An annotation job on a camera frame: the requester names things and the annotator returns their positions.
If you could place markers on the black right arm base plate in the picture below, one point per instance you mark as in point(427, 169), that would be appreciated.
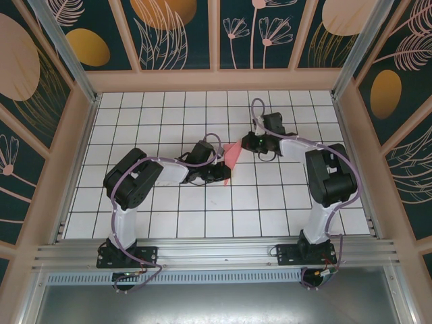
point(287, 256)

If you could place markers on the green circuit board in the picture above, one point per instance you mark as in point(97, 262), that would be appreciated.
point(326, 274)

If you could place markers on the pink cloth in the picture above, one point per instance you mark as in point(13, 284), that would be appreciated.
point(233, 155)

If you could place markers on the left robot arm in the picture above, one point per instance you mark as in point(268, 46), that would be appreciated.
point(131, 182)

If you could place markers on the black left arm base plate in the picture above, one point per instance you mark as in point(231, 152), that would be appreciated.
point(148, 256)

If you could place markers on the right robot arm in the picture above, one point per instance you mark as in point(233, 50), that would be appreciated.
point(334, 175)

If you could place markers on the aluminium mounting rail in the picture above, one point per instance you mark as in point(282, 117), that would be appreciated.
point(216, 253)

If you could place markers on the grey metal sheet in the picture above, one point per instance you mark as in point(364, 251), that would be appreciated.
point(216, 303)

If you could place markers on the aluminium table edge strip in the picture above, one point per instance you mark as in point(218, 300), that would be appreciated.
point(355, 168)
point(79, 168)

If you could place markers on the aluminium frame post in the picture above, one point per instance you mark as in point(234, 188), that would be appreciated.
point(64, 47)
point(361, 47)

